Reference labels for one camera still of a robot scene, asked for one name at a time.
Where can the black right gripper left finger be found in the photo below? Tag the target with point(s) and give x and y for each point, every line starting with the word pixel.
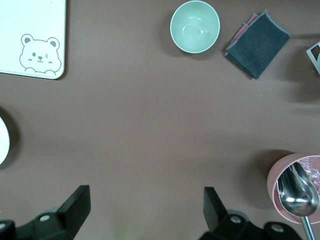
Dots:
pixel 72 210

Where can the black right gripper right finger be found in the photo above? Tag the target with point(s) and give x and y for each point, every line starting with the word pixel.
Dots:
pixel 215 212

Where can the white round plate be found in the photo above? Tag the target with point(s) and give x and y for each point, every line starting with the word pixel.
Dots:
pixel 3 140

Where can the pink bowl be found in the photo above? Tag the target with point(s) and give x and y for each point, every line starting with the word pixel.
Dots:
pixel 273 180

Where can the metal scoop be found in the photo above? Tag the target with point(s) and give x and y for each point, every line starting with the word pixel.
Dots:
pixel 297 200

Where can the dark grey folded cloth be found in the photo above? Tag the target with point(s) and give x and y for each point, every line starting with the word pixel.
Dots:
pixel 257 47

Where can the pale green bowl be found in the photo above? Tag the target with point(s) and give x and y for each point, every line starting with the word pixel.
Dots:
pixel 195 27

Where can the cream bear print tray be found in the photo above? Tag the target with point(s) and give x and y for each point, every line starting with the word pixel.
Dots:
pixel 32 20

